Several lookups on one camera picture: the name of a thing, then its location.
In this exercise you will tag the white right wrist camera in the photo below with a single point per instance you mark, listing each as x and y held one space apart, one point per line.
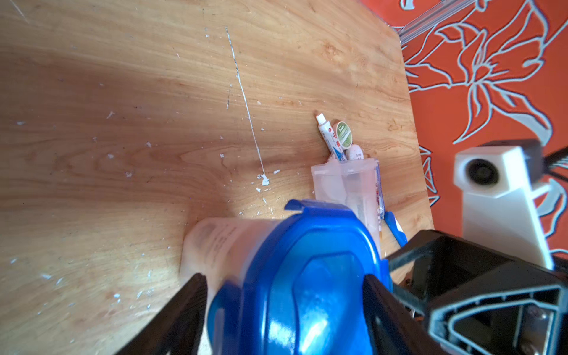
499 181

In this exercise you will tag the small toothpaste tube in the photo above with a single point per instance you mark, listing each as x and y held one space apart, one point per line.
330 137

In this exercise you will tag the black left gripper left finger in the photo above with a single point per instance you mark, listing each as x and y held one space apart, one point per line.
178 327

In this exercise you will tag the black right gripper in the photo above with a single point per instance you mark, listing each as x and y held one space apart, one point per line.
474 300

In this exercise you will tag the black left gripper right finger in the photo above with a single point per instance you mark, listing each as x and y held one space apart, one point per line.
390 327

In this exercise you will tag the blue lid of jar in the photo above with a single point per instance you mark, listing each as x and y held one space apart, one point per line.
300 292

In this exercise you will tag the clear jar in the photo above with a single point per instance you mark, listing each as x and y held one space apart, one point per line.
355 184
222 249

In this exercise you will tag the packaged toothbrush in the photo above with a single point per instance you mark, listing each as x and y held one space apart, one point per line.
388 217

